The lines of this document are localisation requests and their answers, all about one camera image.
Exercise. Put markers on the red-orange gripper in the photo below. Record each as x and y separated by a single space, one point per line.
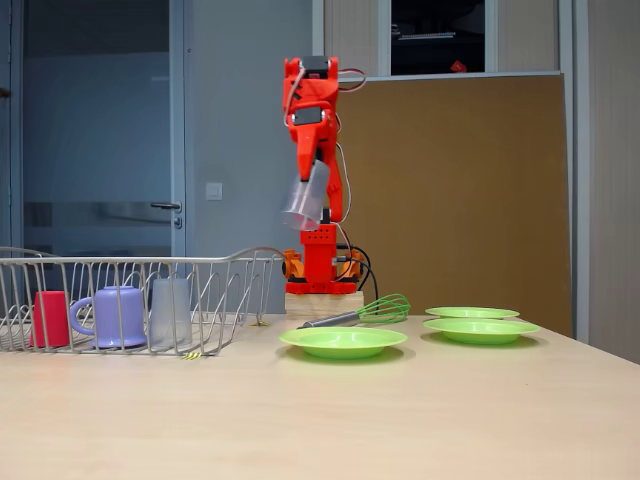
311 136

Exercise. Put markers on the smoky translucent plastic cup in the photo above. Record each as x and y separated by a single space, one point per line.
305 205

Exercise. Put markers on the pale translucent plastic cup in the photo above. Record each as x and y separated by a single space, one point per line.
170 315

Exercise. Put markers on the purple plastic mug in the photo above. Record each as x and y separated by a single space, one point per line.
120 310

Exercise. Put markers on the red plastic cup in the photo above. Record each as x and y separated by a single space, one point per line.
50 312

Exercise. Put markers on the red-orange robot arm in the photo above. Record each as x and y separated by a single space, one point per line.
320 270

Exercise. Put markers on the orange clamp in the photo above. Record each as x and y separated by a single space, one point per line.
350 272
292 267

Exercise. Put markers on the brown board panel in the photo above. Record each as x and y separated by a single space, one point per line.
450 200

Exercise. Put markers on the wooden base block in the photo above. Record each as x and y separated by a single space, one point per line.
320 302

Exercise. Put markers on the small red object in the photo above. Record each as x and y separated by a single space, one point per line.
457 66

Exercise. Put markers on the yellow black striped tape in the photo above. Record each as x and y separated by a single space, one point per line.
260 324
192 356

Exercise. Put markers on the green plastic plate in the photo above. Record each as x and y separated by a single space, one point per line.
480 330
475 313
345 342

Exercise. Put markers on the grey glass door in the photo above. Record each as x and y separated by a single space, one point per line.
100 125

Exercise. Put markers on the white light switch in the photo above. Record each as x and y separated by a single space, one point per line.
214 191

